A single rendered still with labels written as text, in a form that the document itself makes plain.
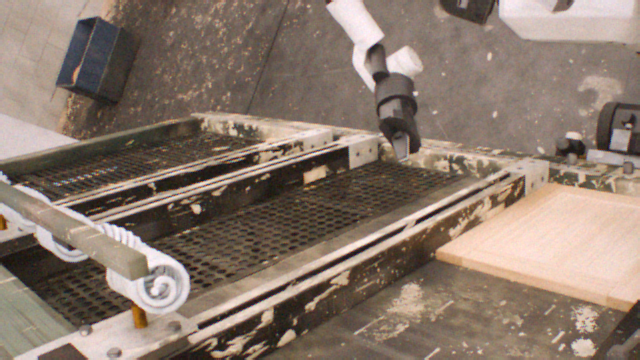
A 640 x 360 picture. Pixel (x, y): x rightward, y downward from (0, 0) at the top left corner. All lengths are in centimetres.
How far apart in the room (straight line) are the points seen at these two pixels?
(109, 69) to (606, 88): 377
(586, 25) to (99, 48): 431
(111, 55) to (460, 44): 304
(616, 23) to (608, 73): 146
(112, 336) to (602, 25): 91
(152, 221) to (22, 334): 57
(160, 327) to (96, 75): 436
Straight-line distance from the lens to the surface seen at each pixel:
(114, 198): 146
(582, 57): 264
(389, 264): 100
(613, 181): 145
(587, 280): 102
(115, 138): 227
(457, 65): 288
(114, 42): 511
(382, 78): 130
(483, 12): 125
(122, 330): 75
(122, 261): 54
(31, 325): 83
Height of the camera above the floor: 225
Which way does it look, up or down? 46 degrees down
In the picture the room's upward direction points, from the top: 67 degrees counter-clockwise
